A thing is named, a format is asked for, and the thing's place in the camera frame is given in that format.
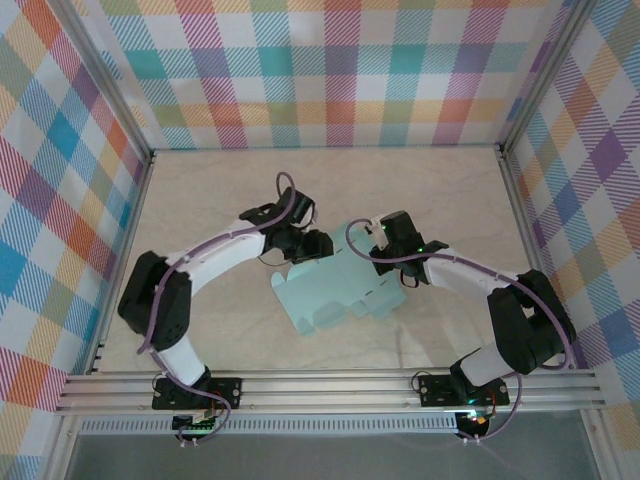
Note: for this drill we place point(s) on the light blue paper box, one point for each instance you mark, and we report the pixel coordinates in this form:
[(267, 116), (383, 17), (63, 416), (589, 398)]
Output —
[(340, 285)]

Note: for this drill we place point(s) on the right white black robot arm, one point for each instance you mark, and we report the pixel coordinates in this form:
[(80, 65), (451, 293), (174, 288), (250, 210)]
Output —
[(465, 277)]

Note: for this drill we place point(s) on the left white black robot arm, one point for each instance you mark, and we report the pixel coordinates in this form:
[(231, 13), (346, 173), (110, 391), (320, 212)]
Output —
[(215, 262)]

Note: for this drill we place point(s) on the small controller circuit board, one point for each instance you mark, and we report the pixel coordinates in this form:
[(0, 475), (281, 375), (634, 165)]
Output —
[(477, 420), (197, 425)]

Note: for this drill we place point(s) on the aluminium table side rail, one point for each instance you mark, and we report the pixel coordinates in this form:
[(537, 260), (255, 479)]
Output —
[(530, 240), (125, 250)]

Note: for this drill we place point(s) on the long aluminium mounting rail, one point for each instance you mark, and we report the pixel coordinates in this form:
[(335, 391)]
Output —
[(325, 390)]

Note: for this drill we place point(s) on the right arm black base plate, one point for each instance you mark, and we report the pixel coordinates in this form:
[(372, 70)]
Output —
[(435, 390)]

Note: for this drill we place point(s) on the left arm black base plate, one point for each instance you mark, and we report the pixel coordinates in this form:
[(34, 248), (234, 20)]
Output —
[(225, 392)]

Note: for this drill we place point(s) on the aluminium frame post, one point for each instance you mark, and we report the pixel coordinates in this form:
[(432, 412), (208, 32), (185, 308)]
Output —
[(542, 75), (102, 75)]

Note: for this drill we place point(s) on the aluminium frame leg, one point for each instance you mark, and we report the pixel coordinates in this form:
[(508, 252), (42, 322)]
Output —
[(602, 450), (57, 450)]

